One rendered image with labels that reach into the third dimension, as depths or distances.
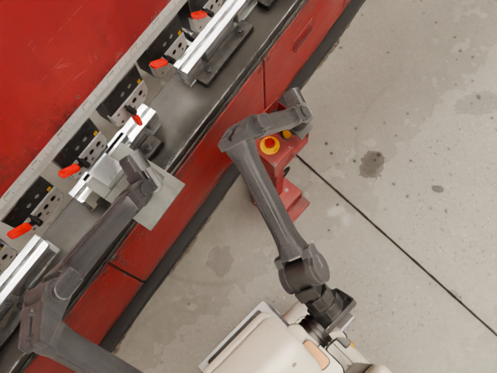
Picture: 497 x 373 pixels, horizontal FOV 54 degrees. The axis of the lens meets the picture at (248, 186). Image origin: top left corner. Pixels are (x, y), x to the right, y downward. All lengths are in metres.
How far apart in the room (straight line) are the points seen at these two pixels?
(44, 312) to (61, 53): 0.57
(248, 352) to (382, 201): 1.66
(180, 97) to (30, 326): 1.05
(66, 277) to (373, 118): 2.08
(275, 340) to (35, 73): 0.77
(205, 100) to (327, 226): 1.05
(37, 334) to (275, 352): 0.46
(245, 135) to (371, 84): 1.80
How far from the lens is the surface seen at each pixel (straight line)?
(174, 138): 1.75
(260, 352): 1.07
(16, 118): 1.21
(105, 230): 1.16
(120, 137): 1.66
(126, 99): 1.49
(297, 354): 1.05
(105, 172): 1.62
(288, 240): 1.16
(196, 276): 2.49
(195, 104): 1.79
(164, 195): 1.54
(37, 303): 1.02
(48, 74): 1.21
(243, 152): 1.15
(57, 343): 1.01
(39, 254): 1.65
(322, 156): 2.64
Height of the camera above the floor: 2.43
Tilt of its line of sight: 71 degrees down
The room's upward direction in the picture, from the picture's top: 9 degrees counter-clockwise
